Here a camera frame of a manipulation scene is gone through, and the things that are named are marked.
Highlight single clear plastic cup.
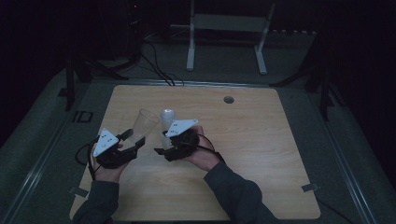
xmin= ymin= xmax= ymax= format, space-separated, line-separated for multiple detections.
xmin=132 ymin=108 xmax=161 ymax=146

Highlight black floor cables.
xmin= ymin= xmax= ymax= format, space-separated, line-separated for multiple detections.
xmin=139 ymin=39 xmax=185 ymax=87

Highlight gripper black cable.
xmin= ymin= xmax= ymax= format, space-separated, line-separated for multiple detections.
xmin=186 ymin=133 xmax=226 ymax=163
xmin=75 ymin=139 xmax=98 ymax=182

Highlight thin black floor cable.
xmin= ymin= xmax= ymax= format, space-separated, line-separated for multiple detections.
xmin=315 ymin=198 xmax=357 ymax=224

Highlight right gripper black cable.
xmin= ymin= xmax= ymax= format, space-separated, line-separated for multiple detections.
xmin=186 ymin=133 xmax=226 ymax=163

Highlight black rectangular floor frame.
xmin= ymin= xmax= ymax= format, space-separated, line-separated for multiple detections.
xmin=72 ymin=109 xmax=94 ymax=124

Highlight person's left hand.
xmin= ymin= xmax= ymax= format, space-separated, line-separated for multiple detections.
xmin=91 ymin=141 xmax=132 ymax=184

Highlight grey tape piece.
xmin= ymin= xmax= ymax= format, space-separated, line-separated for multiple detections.
xmin=68 ymin=186 xmax=90 ymax=199
xmin=301 ymin=183 xmax=320 ymax=193

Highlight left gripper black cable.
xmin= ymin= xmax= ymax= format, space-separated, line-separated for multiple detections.
xmin=75 ymin=139 xmax=98 ymax=182

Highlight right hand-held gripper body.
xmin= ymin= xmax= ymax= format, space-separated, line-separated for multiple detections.
xmin=163 ymin=119 xmax=201 ymax=162

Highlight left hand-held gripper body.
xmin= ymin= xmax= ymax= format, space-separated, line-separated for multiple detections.
xmin=92 ymin=127 xmax=138 ymax=170

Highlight person's right hand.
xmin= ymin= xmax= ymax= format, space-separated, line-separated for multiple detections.
xmin=182 ymin=124 xmax=221 ymax=173

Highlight white metal stand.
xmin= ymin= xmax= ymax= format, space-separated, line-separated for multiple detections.
xmin=185 ymin=0 xmax=277 ymax=76

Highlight pale strip with round knobs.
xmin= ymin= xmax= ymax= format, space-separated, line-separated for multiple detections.
xmin=270 ymin=29 xmax=318 ymax=35

